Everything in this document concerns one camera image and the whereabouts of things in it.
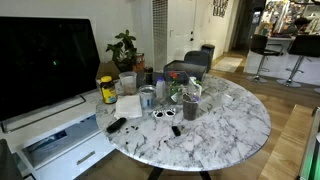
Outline clear measuring cup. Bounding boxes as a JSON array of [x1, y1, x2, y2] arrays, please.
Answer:
[[182, 91, 202, 104]]

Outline clear cup dark contents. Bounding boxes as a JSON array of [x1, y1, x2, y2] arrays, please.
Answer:
[[181, 93, 201, 122]]

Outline clear cup brown contents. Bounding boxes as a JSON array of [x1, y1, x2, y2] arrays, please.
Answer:
[[118, 71, 138, 97]]

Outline white bottle blue cap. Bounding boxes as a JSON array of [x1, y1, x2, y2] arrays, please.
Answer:
[[155, 76, 167, 101]]

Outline clear container with flower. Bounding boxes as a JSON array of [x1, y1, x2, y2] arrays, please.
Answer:
[[166, 70, 189, 105]]

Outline dark pepper grinder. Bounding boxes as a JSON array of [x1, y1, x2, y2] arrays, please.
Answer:
[[143, 66, 155, 86]]

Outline white framed sunglasses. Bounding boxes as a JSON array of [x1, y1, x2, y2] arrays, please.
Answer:
[[152, 107, 177, 120]]

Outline orange snack box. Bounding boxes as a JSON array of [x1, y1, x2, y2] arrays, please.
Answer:
[[132, 52, 146, 73]]

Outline white folded napkin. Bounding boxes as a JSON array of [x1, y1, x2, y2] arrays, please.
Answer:
[[113, 94, 144, 120]]

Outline small black rectangular object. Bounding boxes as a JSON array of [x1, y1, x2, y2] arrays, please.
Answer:
[[170, 125, 182, 137]]

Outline scattered dark beans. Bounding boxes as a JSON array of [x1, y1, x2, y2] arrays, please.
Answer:
[[125, 125, 140, 133]]

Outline vitamin bottle yellow lid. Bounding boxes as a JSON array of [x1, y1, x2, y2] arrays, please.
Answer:
[[99, 75, 119, 105]]

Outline green potted plant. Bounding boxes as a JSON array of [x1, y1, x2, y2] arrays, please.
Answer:
[[105, 29, 139, 73]]

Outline black oblong remote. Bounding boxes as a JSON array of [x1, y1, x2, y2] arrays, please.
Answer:
[[105, 116, 128, 135]]

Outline brown side table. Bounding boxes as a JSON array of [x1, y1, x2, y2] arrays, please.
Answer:
[[95, 61, 122, 81]]

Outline black trash can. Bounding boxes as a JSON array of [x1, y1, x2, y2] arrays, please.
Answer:
[[200, 43, 216, 64]]

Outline beige floor rug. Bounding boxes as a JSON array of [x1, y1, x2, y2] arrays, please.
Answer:
[[212, 56, 244, 74]]

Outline black table base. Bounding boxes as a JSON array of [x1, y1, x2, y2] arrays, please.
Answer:
[[146, 166, 213, 180]]

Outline black bar stool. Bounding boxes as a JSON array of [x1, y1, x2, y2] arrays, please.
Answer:
[[276, 34, 320, 89], [246, 33, 285, 84]]

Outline grey media device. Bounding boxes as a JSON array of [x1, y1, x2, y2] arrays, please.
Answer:
[[21, 115, 101, 168]]

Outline white media cabinet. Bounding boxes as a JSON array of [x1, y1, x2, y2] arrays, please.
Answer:
[[0, 89, 118, 180]]

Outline black flat screen television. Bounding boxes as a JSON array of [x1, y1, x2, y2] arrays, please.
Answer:
[[0, 16, 101, 123]]

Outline light wooden bench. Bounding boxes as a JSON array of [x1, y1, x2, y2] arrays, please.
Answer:
[[257, 103, 315, 180]]

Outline colourful cluttered shelf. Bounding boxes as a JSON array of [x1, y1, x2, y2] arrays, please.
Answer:
[[259, 0, 320, 36]]

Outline metal drawer handle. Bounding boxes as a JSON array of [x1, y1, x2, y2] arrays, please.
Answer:
[[76, 150, 97, 166]]

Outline wall picture collage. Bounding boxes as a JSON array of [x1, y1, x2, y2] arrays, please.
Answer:
[[212, 0, 230, 19]]

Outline green lit metal post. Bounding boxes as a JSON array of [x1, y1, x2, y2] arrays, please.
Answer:
[[297, 106, 320, 180]]

